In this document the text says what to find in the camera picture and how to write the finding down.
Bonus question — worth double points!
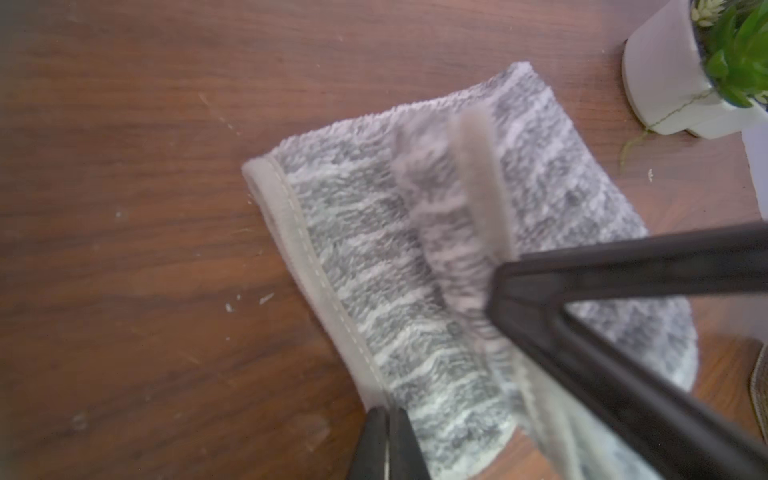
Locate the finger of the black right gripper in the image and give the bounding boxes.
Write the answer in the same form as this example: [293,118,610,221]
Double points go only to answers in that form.
[486,222,767,479]

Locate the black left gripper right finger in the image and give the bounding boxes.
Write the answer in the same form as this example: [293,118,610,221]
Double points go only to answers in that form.
[388,407,431,480]

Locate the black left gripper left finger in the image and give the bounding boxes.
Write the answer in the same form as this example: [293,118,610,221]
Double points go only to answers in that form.
[346,406,388,480]

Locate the grey striped square dishcloth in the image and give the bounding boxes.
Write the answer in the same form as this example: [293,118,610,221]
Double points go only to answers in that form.
[241,61,700,480]

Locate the green leafy plant wooden pot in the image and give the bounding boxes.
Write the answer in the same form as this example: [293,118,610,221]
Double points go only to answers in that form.
[749,344,768,442]

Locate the succulents in white pot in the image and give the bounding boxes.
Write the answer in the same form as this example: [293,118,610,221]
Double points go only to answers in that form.
[619,1,767,163]

